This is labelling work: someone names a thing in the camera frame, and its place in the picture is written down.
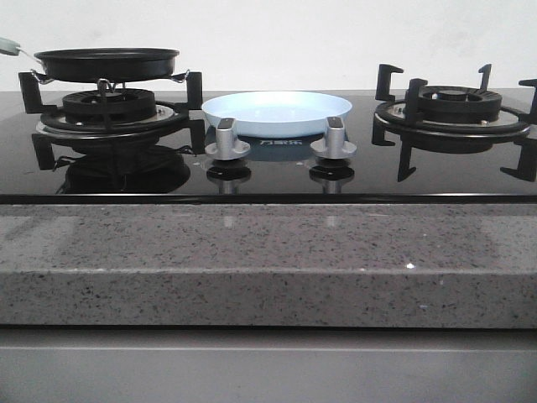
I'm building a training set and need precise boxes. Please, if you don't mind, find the light blue plate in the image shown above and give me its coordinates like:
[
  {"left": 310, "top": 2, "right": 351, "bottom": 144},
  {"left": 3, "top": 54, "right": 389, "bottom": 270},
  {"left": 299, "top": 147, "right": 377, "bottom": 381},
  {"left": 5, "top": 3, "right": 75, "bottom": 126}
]
[{"left": 201, "top": 91, "right": 352, "bottom": 139}]

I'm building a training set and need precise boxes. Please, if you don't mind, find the right silver stove knob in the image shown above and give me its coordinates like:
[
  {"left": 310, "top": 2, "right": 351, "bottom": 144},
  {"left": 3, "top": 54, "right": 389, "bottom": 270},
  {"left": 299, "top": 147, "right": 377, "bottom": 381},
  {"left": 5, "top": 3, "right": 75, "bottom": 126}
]
[{"left": 310, "top": 117, "right": 357, "bottom": 160}]

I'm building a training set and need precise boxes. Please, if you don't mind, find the black frying pan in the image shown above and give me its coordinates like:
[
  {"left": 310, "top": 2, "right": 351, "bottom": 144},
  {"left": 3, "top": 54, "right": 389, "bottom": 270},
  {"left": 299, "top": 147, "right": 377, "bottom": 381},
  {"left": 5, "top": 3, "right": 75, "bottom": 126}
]
[{"left": 34, "top": 48, "right": 179, "bottom": 83}]

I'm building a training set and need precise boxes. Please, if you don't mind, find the left gas burner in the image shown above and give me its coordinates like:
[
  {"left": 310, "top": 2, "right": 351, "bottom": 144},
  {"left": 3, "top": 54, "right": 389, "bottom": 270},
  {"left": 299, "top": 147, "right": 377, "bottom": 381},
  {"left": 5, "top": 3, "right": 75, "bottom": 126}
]
[{"left": 40, "top": 89, "right": 188, "bottom": 134}]

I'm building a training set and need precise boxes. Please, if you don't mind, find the right gas burner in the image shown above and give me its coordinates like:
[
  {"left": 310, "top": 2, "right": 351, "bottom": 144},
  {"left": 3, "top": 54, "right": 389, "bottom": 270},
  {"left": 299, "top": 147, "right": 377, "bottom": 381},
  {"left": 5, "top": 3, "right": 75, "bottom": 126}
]
[{"left": 375, "top": 86, "right": 530, "bottom": 138}]

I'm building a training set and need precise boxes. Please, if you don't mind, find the silver stove knob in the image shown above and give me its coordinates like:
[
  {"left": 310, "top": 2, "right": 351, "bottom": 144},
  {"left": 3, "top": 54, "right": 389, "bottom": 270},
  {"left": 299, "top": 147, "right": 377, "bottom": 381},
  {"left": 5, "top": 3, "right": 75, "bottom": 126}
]
[
  {"left": 205, "top": 118, "right": 251, "bottom": 161},
  {"left": 310, "top": 117, "right": 357, "bottom": 160}
]

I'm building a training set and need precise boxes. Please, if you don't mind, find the wire pan reducer ring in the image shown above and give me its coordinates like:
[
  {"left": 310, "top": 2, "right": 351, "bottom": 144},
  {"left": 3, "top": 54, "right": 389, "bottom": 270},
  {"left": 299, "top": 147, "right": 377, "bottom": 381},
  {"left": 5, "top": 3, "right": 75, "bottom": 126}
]
[{"left": 29, "top": 66, "right": 190, "bottom": 94}]

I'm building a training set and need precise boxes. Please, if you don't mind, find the left silver stove knob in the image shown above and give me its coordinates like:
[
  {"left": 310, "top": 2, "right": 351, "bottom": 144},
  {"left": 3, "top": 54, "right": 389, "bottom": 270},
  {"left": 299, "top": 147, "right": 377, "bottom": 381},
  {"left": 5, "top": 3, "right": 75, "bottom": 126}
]
[{"left": 205, "top": 118, "right": 251, "bottom": 161}]

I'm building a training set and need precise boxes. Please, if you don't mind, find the gas burner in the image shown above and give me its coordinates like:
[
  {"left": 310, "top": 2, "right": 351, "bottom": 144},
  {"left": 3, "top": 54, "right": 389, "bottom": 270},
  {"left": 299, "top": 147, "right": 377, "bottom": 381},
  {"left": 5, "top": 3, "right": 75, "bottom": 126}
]
[
  {"left": 375, "top": 86, "right": 530, "bottom": 138},
  {"left": 40, "top": 89, "right": 188, "bottom": 134}
]

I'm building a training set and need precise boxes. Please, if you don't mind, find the left black pan support grate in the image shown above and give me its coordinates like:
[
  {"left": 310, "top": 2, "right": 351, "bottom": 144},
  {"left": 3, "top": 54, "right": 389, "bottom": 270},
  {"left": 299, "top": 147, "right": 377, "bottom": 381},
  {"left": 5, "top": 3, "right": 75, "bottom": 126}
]
[{"left": 18, "top": 71, "right": 206, "bottom": 176}]

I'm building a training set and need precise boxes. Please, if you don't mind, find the black glass cooktop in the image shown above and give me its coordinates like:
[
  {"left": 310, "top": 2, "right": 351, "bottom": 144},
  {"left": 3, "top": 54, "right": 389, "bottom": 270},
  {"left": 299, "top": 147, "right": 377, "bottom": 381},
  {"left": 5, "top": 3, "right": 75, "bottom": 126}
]
[{"left": 1, "top": 92, "right": 536, "bottom": 204}]

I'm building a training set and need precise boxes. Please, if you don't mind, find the grey cabinet drawer front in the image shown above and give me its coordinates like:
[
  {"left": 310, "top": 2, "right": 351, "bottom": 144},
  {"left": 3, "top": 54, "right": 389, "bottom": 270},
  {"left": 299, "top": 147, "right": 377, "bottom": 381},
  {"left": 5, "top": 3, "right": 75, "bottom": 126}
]
[{"left": 1, "top": 328, "right": 536, "bottom": 402}]

